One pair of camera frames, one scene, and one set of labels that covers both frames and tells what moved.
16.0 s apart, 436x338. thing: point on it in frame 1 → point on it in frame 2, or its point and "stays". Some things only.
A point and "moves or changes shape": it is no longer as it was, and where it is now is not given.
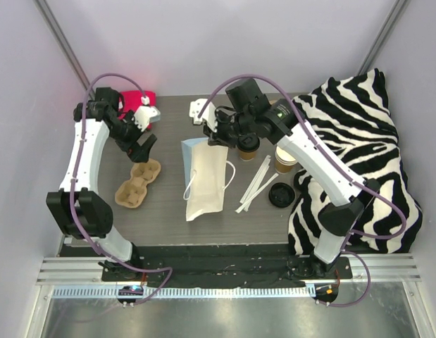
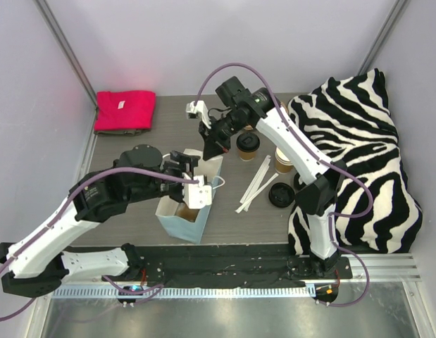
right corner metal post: x=382 y=36 stays
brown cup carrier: x=132 y=193 moves or changes shape
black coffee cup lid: x=248 y=142 stays
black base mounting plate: x=212 y=265 stays
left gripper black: x=134 y=147 → x=182 y=163
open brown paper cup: x=284 y=161 stays
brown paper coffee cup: x=247 y=156 stays
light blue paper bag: x=208 y=174 moves or changes shape
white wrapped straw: x=238 y=210 stays
